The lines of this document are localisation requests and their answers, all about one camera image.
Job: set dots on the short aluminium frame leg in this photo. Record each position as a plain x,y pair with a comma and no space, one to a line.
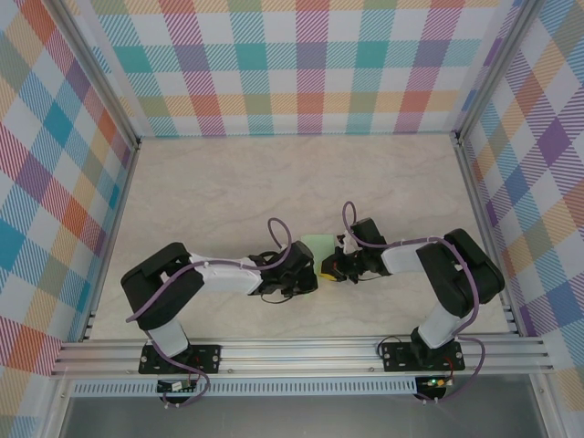
58,406
545,406

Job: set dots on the circuit board with green light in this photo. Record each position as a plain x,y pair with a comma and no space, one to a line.
435,382

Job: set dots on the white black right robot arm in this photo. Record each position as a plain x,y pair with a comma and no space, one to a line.
401,260

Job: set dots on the aluminium frame post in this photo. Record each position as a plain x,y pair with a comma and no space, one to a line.
496,68
104,75

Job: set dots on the light green paper sheet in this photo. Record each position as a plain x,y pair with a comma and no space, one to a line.
321,244

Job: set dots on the aluminium side rail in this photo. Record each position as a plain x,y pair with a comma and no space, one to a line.
488,237
111,242

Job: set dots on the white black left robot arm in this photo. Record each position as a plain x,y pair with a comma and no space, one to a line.
223,274

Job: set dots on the small black circuit board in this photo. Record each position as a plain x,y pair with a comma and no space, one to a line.
175,387

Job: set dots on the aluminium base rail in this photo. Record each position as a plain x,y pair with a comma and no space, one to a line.
296,356

